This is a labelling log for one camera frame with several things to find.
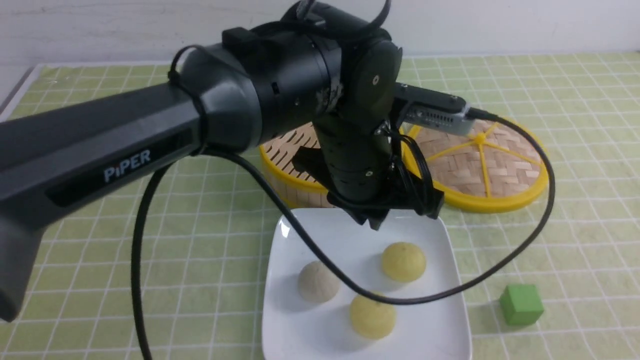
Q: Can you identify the green foam cube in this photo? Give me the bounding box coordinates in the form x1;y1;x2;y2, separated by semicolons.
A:
499;284;545;327

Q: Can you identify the yellow steamed bun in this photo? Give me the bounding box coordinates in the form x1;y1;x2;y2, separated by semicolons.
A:
381;241;427;283
349;295;397;340

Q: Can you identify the white square plate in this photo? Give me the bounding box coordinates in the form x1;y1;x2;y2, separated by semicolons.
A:
262;208;473;360

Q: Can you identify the woven bamboo steamer lid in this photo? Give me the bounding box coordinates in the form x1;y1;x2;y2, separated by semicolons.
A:
407;120;548;214

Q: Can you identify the green checkered tablecloth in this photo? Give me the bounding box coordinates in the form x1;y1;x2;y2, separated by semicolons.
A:
1;52;639;360

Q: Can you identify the bamboo steamer basket yellow rim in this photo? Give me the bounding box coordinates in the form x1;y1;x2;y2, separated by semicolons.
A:
259;123;333;208

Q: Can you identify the black camera cable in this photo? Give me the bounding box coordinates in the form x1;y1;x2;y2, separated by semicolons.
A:
131;0;557;360

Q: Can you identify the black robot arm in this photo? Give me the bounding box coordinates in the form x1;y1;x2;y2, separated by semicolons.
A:
0;0;444;322

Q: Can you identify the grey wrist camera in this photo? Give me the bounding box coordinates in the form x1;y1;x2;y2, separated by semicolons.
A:
390;82;475;136

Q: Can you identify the beige steamed bun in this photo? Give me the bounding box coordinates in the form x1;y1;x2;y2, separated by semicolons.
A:
297;260;341;304

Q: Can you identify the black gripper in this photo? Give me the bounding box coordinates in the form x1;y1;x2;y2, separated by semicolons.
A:
292;117;445;231

